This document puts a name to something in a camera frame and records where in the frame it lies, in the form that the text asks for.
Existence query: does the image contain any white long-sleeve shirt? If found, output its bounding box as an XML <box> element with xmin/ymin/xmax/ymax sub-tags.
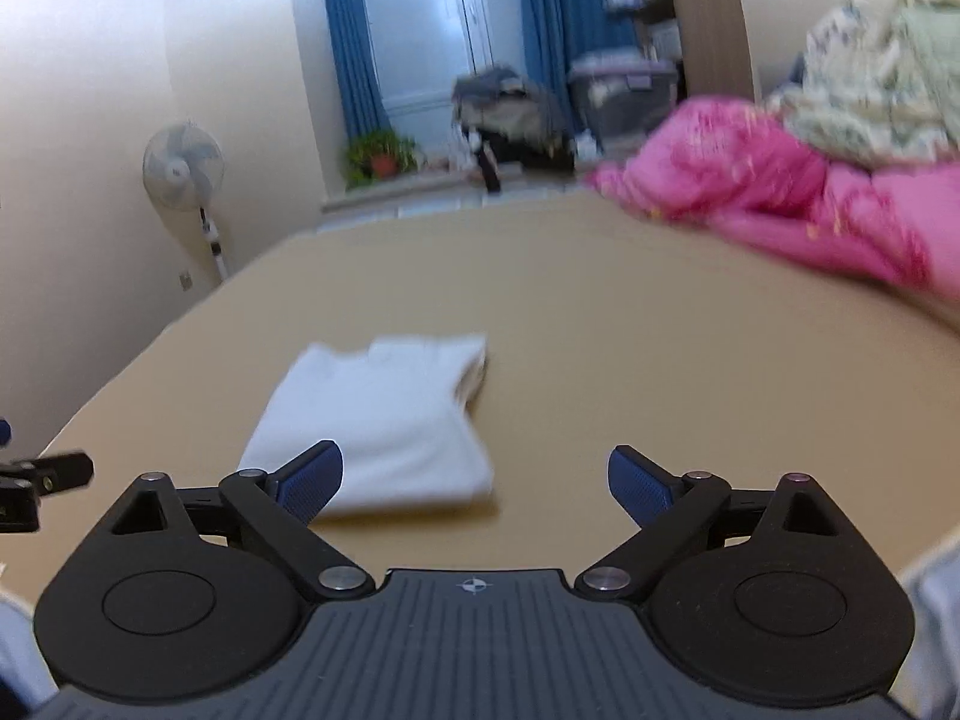
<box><xmin>239</xmin><ymin>333</ymin><xmax>494</xmax><ymax>515</ymax></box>

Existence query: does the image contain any pile of dark clothes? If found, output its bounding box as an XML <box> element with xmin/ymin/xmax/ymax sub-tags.
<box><xmin>451</xmin><ymin>65</ymin><xmax>576</xmax><ymax>195</ymax></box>

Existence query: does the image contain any white standing fan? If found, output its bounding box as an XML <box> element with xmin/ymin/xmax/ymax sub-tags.
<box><xmin>142</xmin><ymin>121</ymin><xmax>229</xmax><ymax>281</ymax></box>

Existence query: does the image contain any pink quilt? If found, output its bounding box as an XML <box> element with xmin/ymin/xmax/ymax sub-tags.
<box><xmin>587</xmin><ymin>96</ymin><xmax>958</xmax><ymax>301</ymax></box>

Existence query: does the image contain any potted green plant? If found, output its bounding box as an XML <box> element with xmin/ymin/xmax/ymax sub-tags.
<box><xmin>343</xmin><ymin>128</ymin><xmax>420</xmax><ymax>188</ymax></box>

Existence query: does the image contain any left blue curtain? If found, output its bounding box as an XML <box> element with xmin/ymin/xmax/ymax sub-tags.
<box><xmin>325</xmin><ymin>0</ymin><xmax>391</xmax><ymax>140</ymax></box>

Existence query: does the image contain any blue curtain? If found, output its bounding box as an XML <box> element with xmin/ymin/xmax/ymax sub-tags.
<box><xmin>325</xmin><ymin>0</ymin><xmax>391</xmax><ymax>140</ymax></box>
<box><xmin>521</xmin><ymin>0</ymin><xmax>638</xmax><ymax>132</ymax></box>

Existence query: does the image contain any floral pale green blanket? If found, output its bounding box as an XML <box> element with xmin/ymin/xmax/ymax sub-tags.
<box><xmin>766</xmin><ymin>0</ymin><xmax>958</xmax><ymax>169</ymax></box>

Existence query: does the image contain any clear storage bin purple lid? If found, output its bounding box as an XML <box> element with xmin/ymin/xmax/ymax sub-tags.
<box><xmin>568</xmin><ymin>47</ymin><xmax>679</xmax><ymax>153</ymax></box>

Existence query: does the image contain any window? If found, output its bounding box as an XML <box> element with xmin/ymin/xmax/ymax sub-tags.
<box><xmin>364</xmin><ymin>0</ymin><xmax>527</xmax><ymax>154</ymax></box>

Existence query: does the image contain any wooden wardrobe shelf unit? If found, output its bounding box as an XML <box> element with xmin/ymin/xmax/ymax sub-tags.
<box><xmin>636</xmin><ymin>0</ymin><xmax>758</xmax><ymax>101</ymax></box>

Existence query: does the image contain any right blue curtain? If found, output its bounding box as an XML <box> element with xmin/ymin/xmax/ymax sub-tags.
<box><xmin>521</xmin><ymin>0</ymin><xmax>638</xmax><ymax>132</ymax></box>

